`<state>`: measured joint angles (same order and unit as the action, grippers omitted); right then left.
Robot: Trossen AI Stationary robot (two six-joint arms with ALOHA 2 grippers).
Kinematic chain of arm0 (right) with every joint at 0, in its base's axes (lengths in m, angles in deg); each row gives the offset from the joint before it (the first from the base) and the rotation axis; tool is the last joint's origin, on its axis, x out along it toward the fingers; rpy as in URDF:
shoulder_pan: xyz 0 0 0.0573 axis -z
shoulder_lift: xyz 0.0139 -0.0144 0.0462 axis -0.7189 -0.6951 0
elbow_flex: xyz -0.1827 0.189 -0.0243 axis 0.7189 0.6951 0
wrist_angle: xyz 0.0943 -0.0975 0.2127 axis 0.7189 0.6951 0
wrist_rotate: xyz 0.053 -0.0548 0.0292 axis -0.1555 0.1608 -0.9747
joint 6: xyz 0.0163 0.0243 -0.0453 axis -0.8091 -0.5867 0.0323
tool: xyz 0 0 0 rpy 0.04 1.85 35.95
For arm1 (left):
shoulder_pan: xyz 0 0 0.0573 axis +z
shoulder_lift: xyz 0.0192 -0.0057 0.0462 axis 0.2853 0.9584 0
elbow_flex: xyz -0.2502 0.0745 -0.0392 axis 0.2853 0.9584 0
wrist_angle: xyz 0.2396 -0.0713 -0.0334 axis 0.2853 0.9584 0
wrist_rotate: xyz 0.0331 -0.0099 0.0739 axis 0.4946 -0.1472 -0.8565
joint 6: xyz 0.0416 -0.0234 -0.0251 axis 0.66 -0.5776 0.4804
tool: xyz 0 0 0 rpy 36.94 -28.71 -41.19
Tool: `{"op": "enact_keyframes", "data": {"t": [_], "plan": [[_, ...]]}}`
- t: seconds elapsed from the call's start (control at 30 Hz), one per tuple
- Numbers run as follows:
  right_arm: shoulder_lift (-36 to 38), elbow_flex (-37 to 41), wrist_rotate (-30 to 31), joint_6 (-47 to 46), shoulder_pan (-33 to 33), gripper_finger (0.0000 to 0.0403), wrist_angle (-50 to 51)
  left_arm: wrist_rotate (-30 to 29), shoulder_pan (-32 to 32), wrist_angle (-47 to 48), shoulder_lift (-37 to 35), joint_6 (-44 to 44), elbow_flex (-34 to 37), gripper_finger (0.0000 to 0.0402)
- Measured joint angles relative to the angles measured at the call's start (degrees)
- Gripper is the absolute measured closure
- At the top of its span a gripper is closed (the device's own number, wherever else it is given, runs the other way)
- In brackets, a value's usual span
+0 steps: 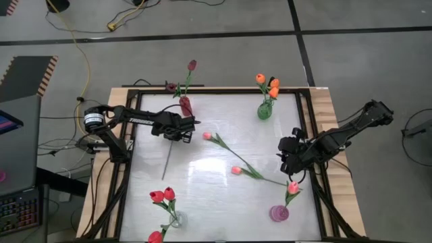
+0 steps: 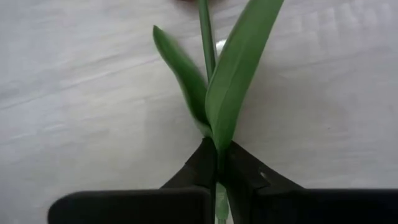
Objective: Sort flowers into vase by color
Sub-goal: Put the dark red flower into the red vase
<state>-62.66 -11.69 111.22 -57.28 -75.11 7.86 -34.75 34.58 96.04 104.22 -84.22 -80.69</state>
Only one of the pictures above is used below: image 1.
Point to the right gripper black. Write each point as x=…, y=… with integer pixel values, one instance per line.
x=297, y=150

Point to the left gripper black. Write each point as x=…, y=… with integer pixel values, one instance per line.
x=168, y=125

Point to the pink tulip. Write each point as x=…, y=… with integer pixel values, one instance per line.
x=236, y=170
x=293, y=187
x=207, y=135

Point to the large maroon tulip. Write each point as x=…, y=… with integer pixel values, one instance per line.
x=171, y=87

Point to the red tulip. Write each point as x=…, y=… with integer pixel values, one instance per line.
x=169, y=193
x=155, y=237
x=157, y=196

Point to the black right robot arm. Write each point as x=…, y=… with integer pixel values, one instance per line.
x=351, y=133

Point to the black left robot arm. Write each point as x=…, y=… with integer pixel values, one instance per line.
x=135, y=119

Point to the red ribbed vase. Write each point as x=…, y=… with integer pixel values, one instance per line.
x=185, y=106

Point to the purple vase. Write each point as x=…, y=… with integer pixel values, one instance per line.
x=278, y=213

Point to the green glass vase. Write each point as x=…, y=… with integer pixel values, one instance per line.
x=265, y=111

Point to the clear glass vase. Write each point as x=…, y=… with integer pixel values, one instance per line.
x=179, y=219

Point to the black floor bar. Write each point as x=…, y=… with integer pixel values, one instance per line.
x=152, y=85

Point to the grey stand foot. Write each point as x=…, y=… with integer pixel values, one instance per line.
x=418, y=130

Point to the black desk bar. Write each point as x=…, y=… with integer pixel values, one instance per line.
x=60, y=182

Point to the grey desk surface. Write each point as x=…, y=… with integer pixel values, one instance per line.
x=23, y=152

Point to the black mat orange striped edge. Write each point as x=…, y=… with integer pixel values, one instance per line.
x=23, y=74
x=5, y=5

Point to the black round base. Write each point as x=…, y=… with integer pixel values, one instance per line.
x=59, y=4

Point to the lit monitor screen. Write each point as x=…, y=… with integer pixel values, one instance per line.
x=8, y=123

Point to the backlit keyboard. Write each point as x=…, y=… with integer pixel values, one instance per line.
x=18, y=211

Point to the black aluminium table frame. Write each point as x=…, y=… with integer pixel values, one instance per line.
x=219, y=91

